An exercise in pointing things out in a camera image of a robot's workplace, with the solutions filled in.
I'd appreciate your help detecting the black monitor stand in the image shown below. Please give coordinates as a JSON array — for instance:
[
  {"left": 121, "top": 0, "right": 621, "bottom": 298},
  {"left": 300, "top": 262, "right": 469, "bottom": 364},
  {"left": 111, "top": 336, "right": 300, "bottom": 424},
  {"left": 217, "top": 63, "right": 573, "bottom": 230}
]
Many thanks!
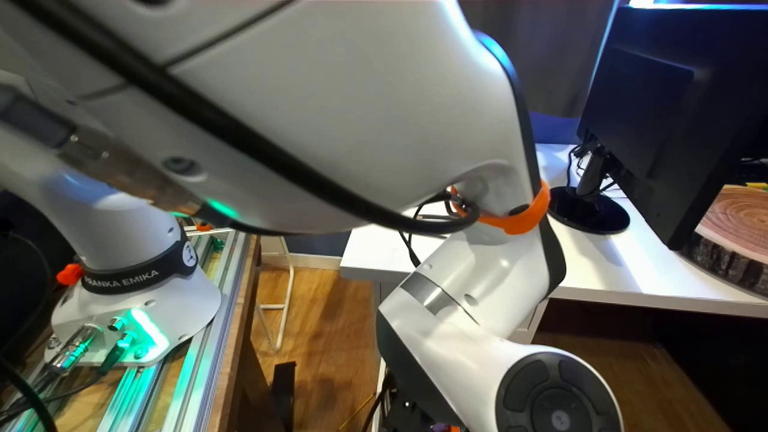
[{"left": 546, "top": 141, "right": 633, "bottom": 238}]

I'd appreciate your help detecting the white desk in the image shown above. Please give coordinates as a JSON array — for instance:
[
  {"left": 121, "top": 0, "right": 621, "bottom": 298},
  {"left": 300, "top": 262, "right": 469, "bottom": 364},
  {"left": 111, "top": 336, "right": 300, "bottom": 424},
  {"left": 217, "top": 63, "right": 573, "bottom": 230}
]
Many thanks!
[{"left": 337, "top": 141, "right": 768, "bottom": 322}]

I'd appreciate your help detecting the black computer monitor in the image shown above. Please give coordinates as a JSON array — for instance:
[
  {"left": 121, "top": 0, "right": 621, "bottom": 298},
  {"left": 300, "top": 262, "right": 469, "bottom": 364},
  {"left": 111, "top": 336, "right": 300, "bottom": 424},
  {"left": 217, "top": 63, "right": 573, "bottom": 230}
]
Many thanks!
[{"left": 573, "top": 0, "right": 768, "bottom": 254}]

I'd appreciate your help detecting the wood slice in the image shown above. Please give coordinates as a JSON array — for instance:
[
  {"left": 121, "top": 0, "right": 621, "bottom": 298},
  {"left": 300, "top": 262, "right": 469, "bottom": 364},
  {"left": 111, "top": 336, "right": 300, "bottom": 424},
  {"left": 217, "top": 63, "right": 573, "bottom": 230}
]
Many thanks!
[{"left": 691, "top": 183, "right": 768, "bottom": 298}]

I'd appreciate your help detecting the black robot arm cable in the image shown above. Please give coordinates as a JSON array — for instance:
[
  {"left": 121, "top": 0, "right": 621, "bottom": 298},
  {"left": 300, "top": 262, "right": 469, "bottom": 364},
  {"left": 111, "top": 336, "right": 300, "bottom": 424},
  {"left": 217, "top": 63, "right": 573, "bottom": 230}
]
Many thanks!
[{"left": 13, "top": 0, "right": 490, "bottom": 234}]

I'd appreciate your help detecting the orange cable strap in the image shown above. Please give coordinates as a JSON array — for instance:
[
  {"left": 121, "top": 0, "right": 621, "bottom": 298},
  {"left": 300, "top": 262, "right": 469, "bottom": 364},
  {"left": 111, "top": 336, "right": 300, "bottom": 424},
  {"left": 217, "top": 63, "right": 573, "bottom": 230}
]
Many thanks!
[{"left": 478, "top": 180, "right": 553, "bottom": 238}]

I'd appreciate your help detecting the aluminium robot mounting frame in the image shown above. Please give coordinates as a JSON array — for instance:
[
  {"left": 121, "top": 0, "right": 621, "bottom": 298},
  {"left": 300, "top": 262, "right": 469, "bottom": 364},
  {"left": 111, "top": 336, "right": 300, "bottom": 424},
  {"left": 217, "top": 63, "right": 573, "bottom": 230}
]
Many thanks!
[{"left": 0, "top": 225, "right": 258, "bottom": 432}]

